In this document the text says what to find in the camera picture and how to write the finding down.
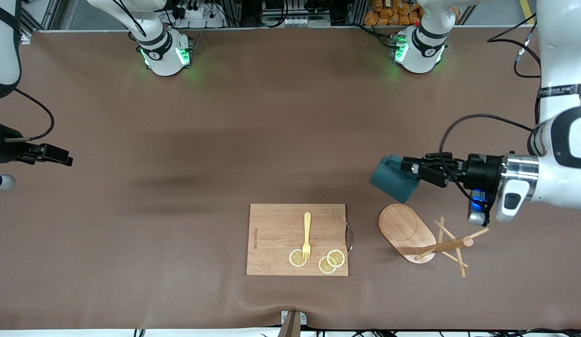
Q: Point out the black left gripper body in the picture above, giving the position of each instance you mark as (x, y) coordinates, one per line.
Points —
(484, 172)

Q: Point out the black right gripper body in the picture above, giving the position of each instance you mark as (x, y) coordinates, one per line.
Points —
(3, 150)

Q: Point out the dark teal mug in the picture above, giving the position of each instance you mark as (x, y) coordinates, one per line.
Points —
(388, 180)

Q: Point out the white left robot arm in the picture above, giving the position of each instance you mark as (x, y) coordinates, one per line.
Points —
(562, 173)

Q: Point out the wooden mug tree rack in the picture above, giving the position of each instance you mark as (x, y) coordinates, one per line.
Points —
(402, 229)

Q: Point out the brown table mat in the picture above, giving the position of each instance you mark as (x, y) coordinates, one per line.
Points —
(131, 257)

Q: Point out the lemon slice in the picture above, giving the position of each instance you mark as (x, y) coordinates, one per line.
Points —
(336, 258)
(324, 267)
(295, 259)

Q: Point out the yellow plastic fork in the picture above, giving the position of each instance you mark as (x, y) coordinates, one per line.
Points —
(307, 224)

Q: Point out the orange snack packets pile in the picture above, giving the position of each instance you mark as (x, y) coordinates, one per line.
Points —
(388, 14)

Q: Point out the wooden cutting board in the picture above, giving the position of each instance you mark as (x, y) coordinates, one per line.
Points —
(276, 234)

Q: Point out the white socket strip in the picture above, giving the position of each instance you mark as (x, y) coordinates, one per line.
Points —
(306, 22)

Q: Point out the white power strip with plugs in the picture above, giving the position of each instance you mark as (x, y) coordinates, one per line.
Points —
(210, 21)

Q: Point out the black control box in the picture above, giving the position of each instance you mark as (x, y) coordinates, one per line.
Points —
(276, 7)

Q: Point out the white corner bracket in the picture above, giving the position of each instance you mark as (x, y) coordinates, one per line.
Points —
(26, 39)

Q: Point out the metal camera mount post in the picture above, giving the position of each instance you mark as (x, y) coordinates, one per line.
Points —
(290, 327)

